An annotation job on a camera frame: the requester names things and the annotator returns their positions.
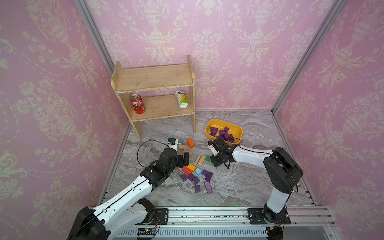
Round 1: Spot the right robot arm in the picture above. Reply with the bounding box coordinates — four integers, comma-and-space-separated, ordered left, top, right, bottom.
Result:
208, 139, 304, 224

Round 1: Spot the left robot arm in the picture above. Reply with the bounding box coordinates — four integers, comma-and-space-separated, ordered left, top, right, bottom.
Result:
68, 148, 190, 240

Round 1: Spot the yellow plastic storage bin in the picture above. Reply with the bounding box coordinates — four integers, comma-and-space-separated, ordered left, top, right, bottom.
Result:
205, 119, 243, 146

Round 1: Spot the natural wood flat brick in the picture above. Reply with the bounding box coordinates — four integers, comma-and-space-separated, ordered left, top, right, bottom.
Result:
186, 150, 193, 157

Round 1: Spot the orange wooden brick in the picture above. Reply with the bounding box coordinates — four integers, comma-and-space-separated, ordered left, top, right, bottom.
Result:
187, 139, 195, 149

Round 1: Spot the natural wood long brick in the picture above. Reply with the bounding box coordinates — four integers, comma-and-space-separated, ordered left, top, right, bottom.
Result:
197, 155, 206, 167
194, 155, 201, 166

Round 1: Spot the yellow wooden brick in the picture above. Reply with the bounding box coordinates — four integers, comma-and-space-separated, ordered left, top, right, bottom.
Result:
188, 164, 196, 171

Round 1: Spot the red flat wooden brick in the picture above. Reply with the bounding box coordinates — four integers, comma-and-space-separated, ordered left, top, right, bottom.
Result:
182, 167, 194, 175

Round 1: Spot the light blue wooden brick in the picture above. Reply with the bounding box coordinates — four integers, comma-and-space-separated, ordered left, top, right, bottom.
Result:
195, 168, 202, 175

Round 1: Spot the purple long front brick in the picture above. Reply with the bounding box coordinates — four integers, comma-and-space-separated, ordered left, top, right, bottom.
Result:
205, 182, 213, 195

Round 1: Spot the white green juice carton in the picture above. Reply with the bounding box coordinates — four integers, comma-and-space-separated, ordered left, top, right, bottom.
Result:
176, 90, 189, 109

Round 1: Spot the red cola can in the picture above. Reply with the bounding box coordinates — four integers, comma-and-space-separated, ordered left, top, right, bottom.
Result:
130, 93, 146, 114

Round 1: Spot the wooden two-tier shelf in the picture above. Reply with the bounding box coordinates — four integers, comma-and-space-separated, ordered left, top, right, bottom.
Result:
111, 55, 197, 140

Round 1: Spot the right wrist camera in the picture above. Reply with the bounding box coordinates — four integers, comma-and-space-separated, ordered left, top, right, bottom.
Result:
208, 140, 218, 156

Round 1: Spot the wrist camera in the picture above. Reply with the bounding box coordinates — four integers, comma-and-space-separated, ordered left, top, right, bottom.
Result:
168, 138, 179, 152
208, 140, 218, 156

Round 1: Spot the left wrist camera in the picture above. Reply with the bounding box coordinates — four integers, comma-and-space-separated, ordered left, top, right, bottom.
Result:
168, 138, 179, 152

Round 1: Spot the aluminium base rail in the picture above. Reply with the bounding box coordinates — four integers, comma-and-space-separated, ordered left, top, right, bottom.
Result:
80, 205, 340, 240

